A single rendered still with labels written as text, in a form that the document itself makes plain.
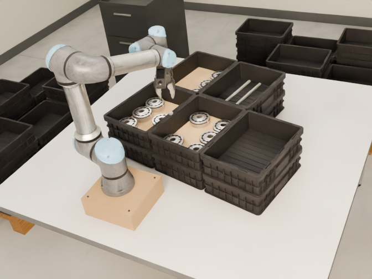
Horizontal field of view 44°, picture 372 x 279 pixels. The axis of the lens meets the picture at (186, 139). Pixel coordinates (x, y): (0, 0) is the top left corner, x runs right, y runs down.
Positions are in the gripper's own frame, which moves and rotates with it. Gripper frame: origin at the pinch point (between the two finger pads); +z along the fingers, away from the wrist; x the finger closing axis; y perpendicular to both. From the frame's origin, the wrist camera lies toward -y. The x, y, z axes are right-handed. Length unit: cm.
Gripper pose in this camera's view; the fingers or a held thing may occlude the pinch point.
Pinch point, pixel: (166, 97)
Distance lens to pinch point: 228.2
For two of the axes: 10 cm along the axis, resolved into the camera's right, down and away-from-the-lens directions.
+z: 1.1, 7.9, 6.0
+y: 1.0, -6.1, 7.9
